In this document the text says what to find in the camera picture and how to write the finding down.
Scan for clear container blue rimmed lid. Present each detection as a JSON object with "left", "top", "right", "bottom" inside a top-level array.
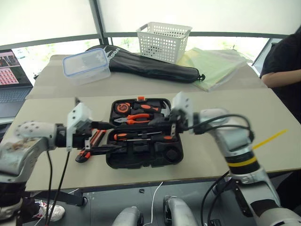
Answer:
[{"left": 62, "top": 48, "right": 111, "bottom": 86}]

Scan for orange black screwdriver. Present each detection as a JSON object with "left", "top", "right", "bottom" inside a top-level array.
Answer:
[
  {"left": 124, "top": 135, "right": 178, "bottom": 143},
  {"left": 113, "top": 131, "right": 163, "bottom": 141}
]

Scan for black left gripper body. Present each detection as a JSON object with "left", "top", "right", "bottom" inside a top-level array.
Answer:
[{"left": 71, "top": 120, "right": 95, "bottom": 150}]

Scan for black right arm lower cable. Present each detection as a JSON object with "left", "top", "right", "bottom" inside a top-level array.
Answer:
[{"left": 201, "top": 170, "right": 254, "bottom": 226}]

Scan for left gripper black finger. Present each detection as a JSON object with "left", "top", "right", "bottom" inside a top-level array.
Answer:
[
  {"left": 89, "top": 145, "right": 127, "bottom": 155},
  {"left": 91, "top": 121, "right": 116, "bottom": 130}
]

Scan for yellow cable tie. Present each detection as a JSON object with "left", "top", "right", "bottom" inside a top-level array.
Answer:
[{"left": 252, "top": 128, "right": 289, "bottom": 150}]

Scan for black table frame foot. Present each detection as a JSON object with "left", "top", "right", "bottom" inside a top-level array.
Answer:
[{"left": 30, "top": 190, "right": 88, "bottom": 208}]

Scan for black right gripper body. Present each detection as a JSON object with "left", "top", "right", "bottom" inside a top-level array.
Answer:
[{"left": 169, "top": 110, "right": 189, "bottom": 137}]

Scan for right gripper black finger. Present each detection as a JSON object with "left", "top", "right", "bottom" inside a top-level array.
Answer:
[
  {"left": 150, "top": 117, "right": 173, "bottom": 127},
  {"left": 143, "top": 125, "right": 173, "bottom": 136}
]

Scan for dark laptop computer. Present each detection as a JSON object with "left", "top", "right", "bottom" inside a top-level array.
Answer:
[{"left": 0, "top": 49, "right": 34, "bottom": 119}]

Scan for orange handled pliers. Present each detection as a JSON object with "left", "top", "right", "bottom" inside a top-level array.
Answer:
[{"left": 114, "top": 113, "right": 155, "bottom": 126}]

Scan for thin white cable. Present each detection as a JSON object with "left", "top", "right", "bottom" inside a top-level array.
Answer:
[{"left": 143, "top": 181, "right": 164, "bottom": 226}]

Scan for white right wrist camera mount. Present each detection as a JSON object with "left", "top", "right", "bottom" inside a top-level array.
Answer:
[{"left": 170, "top": 91, "right": 195, "bottom": 134}]

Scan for claw hammer orange black handle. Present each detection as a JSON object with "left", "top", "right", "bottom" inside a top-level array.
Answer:
[{"left": 133, "top": 101, "right": 173, "bottom": 117}]

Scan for person in black shirt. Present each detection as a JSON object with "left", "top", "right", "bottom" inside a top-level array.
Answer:
[{"left": 259, "top": 24, "right": 301, "bottom": 132}]

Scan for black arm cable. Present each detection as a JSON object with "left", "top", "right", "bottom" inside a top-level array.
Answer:
[
  {"left": 44, "top": 150, "right": 54, "bottom": 226},
  {"left": 46, "top": 150, "right": 71, "bottom": 226},
  {"left": 201, "top": 170, "right": 254, "bottom": 226}
]

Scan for orange black tape measure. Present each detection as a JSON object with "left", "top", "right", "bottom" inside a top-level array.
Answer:
[{"left": 116, "top": 103, "right": 130, "bottom": 114}]

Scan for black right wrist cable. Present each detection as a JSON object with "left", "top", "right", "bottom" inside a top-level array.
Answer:
[{"left": 187, "top": 114, "right": 255, "bottom": 142}]

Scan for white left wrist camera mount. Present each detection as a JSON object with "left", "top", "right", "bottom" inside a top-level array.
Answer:
[{"left": 66, "top": 102, "right": 93, "bottom": 152}]

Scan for orange black utility knife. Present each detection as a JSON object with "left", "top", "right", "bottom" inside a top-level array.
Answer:
[{"left": 75, "top": 129, "right": 107, "bottom": 163}]

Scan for grey rounded robot leg cover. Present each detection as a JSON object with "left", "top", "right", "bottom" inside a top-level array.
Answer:
[
  {"left": 112, "top": 206, "right": 144, "bottom": 226},
  {"left": 163, "top": 194, "right": 199, "bottom": 226}
]

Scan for grey window frame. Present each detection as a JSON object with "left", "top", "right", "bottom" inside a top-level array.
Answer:
[{"left": 0, "top": 0, "right": 294, "bottom": 48}]

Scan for black racket bag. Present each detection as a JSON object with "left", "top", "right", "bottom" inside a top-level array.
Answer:
[{"left": 85, "top": 45, "right": 206, "bottom": 84}]

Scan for green plastic document folders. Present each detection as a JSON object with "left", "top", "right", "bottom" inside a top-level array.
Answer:
[{"left": 176, "top": 47, "right": 254, "bottom": 93}]

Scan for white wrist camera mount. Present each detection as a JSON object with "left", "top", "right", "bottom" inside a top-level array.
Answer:
[
  {"left": 66, "top": 102, "right": 93, "bottom": 152},
  {"left": 170, "top": 91, "right": 195, "bottom": 134}
]

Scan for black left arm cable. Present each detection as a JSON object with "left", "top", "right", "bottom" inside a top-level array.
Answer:
[
  {"left": 46, "top": 150, "right": 71, "bottom": 226},
  {"left": 44, "top": 150, "right": 54, "bottom": 226}
]

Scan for black plastic tool case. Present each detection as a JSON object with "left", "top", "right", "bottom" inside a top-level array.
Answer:
[{"left": 105, "top": 96, "right": 184, "bottom": 169}]

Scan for white perforated plastic basket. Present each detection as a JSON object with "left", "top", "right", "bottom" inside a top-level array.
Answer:
[{"left": 136, "top": 22, "right": 193, "bottom": 65}]

